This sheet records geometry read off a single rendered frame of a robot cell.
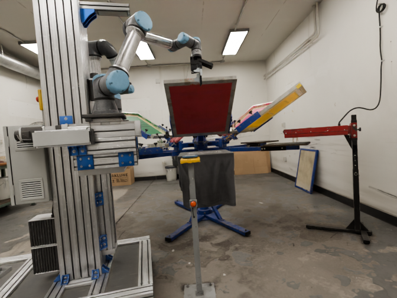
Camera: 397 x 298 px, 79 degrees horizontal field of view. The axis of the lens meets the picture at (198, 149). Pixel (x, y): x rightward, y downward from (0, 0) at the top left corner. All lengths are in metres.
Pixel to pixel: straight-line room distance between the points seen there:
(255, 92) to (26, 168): 5.90
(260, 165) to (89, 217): 5.44
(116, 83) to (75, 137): 0.35
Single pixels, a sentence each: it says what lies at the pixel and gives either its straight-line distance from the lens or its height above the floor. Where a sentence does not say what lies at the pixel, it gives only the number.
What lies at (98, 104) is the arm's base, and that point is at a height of 1.32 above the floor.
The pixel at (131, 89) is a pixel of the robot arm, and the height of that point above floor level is 1.55.
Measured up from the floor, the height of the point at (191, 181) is 0.80.
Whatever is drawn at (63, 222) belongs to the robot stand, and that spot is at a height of 0.61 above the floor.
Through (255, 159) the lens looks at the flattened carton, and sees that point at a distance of 6.68.
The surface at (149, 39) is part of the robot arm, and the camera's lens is 1.84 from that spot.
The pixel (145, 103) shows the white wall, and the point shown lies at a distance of 6.70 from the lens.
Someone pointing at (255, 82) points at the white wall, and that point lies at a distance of 6.90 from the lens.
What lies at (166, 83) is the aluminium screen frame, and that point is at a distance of 1.99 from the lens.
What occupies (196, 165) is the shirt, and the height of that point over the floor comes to 0.87.
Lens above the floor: 1.10
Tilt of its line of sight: 3 degrees down
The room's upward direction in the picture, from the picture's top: 4 degrees counter-clockwise
